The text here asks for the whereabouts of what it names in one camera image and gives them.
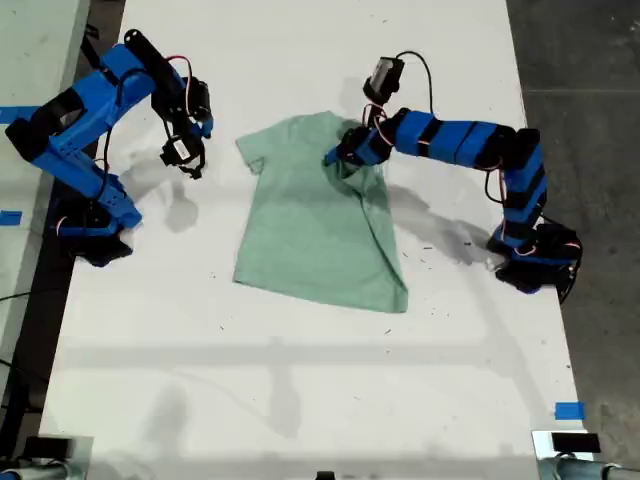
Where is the black table frame strut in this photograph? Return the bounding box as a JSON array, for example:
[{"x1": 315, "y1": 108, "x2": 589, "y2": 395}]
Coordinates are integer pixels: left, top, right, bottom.
[{"x1": 79, "y1": 19, "x2": 113, "y2": 92}]

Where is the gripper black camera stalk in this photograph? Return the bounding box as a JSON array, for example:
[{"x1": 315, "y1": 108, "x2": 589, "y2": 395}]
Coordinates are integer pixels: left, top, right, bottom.
[
  {"x1": 159, "y1": 112, "x2": 194, "y2": 147},
  {"x1": 361, "y1": 99, "x2": 389, "y2": 132}
]

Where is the pale side table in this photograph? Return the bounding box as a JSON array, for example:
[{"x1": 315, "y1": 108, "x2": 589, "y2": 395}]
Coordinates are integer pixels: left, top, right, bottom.
[{"x1": 0, "y1": 0, "x2": 92, "y2": 374}]

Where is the arm base black cable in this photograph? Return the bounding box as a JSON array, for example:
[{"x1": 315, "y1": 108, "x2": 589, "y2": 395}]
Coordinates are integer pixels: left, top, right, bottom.
[{"x1": 557, "y1": 254, "x2": 584, "y2": 305}]

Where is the camera black cable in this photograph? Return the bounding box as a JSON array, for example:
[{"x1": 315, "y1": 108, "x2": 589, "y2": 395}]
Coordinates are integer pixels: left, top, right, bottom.
[
  {"x1": 98, "y1": 67, "x2": 152, "y2": 207},
  {"x1": 394, "y1": 49, "x2": 437, "y2": 120}
]

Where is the small black box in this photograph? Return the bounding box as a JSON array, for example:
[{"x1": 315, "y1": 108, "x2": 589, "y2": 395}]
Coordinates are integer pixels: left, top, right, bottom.
[
  {"x1": 23, "y1": 436, "x2": 72, "y2": 460},
  {"x1": 551, "y1": 432, "x2": 601, "y2": 454}
]

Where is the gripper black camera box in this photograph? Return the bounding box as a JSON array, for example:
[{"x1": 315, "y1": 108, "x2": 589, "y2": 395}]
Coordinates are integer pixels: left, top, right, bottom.
[
  {"x1": 159, "y1": 136, "x2": 207, "y2": 182},
  {"x1": 362, "y1": 56, "x2": 407, "y2": 104}
]

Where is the grey metal pipe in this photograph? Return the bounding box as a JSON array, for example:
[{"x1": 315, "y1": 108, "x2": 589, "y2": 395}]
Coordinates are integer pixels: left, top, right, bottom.
[
  {"x1": 539, "y1": 457, "x2": 640, "y2": 480},
  {"x1": 0, "y1": 462, "x2": 72, "y2": 480}
]

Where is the long blue tape strip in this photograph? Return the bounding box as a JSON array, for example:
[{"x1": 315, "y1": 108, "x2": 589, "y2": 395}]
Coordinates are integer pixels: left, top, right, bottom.
[{"x1": 0, "y1": 105, "x2": 42, "y2": 124}]

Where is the square blue tape piece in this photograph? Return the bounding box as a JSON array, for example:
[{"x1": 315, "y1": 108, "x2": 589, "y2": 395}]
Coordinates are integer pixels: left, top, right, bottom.
[{"x1": 554, "y1": 401, "x2": 586, "y2": 421}]

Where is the pale green T-shirt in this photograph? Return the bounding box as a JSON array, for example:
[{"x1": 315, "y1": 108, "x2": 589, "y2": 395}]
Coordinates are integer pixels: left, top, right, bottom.
[{"x1": 233, "y1": 110, "x2": 411, "y2": 315}]

